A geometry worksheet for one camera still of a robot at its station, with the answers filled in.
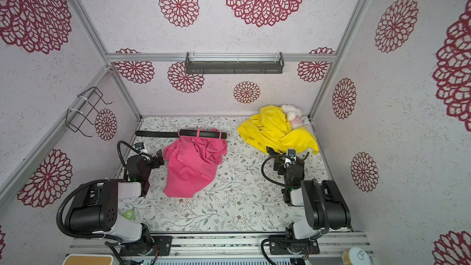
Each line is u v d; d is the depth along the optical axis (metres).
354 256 0.68
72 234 0.43
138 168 0.71
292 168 0.78
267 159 0.80
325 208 0.43
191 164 0.88
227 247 0.75
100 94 0.85
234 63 0.95
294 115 1.02
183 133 0.99
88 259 0.66
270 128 1.00
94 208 0.47
